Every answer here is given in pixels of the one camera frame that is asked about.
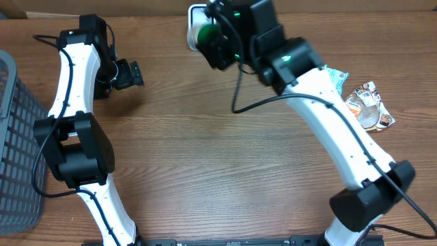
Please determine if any white bottle green cap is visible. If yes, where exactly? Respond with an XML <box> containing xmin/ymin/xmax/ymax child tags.
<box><xmin>192</xmin><ymin>24</ymin><xmax>220</xmax><ymax>46</ymax></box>

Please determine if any teal wet wipes pack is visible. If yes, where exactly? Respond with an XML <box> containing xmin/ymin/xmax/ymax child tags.
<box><xmin>324</xmin><ymin>65</ymin><xmax>349</xmax><ymax>96</ymax></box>

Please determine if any orange tissue pack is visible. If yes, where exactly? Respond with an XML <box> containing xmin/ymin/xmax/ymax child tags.
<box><xmin>345</xmin><ymin>99</ymin><xmax>363</xmax><ymax>118</ymax></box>

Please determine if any beige snack bag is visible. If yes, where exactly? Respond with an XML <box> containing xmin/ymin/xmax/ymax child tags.
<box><xmin>344</xmin><ymin>81</ymin><xmax>395</xmax><ymax>131</ymax></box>

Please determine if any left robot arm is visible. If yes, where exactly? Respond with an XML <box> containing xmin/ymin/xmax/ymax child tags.
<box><xmin>33</xmin><ymin>14</ymin><xmax>145</xmax><ymax>245</ymax></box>

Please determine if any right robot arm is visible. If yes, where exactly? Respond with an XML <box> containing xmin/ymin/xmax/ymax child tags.
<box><xmin>195</xmin><ymin>1</ymin><xmax>415</xmax><ymax>245</ymax></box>

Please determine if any white barcode scanner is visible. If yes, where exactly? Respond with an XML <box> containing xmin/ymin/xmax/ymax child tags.
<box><xmin>187</xmin><ymin>3</ymin><xmax>210</xmax><ymax>51</ymax></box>

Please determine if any grey plastic mesh basket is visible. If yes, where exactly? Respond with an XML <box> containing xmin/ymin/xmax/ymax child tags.
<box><xmin>1</xmin><ymin>51</ymin><xmax>47</xmax><ymax>236</ymax></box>

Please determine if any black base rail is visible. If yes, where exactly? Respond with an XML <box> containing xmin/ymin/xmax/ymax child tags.
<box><xmin>81</xmin><ymin>235</ymin><xmax>386</xmax><ymax>246</ymax></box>

